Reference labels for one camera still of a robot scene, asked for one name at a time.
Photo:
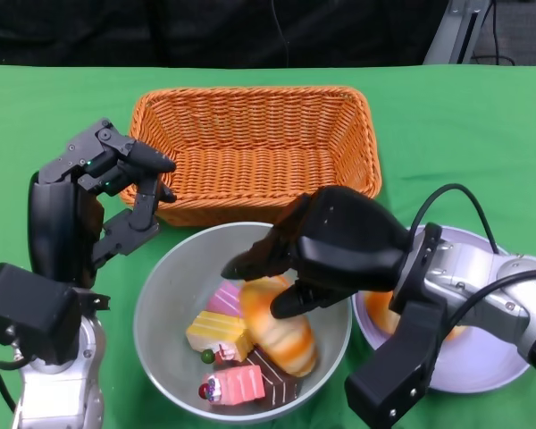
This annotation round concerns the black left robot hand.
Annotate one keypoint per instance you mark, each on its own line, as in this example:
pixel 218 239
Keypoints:
pixel 53 223

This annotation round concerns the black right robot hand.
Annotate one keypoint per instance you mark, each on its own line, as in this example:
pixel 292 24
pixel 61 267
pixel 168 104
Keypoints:
pixel 348 250

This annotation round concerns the round orange-striped bread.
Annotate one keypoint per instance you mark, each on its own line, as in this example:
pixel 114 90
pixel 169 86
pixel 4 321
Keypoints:
pixel 382 313

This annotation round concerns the long orange-striped bread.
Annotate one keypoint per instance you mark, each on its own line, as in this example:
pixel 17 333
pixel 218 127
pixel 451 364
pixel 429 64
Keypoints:
pixel 281 339

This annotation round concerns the pale grey bowl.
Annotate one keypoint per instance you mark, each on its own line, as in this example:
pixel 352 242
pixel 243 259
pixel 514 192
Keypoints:
pixel 174 286

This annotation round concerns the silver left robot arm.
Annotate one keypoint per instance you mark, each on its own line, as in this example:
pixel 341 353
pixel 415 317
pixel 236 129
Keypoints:
pixel 62 393

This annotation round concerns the orange wicker basket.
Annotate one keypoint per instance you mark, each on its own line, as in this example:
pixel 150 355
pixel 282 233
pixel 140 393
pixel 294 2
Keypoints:
pixel 250 170

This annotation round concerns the pink layered cake slice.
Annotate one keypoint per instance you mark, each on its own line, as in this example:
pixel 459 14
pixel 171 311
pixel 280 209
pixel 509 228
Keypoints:
pixel 225 301

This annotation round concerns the chocolate layered cake slice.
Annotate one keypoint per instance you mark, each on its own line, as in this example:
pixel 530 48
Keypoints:
pixel 277 384

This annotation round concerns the yellow layered cake slice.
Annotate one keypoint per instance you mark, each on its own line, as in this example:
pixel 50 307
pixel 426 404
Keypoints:
pixel 214 333

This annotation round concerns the lavender plate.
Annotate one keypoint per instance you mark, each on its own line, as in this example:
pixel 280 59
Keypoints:
pixel 482 357

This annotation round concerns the salmon cake slice with berries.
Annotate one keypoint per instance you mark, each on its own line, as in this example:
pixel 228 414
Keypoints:
pixel 241 384

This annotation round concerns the green tablecloth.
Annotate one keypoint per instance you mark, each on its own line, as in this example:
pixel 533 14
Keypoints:
pixel 49 103

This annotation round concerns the black backdrop curtain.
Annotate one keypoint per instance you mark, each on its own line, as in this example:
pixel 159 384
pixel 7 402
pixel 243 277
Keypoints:
pixel 116 31

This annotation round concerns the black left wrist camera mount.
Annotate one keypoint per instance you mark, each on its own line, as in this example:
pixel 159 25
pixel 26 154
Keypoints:
pixel 27 313

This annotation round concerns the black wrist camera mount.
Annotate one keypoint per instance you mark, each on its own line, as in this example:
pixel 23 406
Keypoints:
pixel 27 313
pixel 393 380

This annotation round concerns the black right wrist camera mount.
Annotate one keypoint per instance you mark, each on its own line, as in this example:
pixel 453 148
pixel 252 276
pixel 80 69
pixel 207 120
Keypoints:
pixel 393 380

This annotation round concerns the grey metal frame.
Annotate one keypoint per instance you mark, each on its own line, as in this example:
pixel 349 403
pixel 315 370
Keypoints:
pixel 446 40

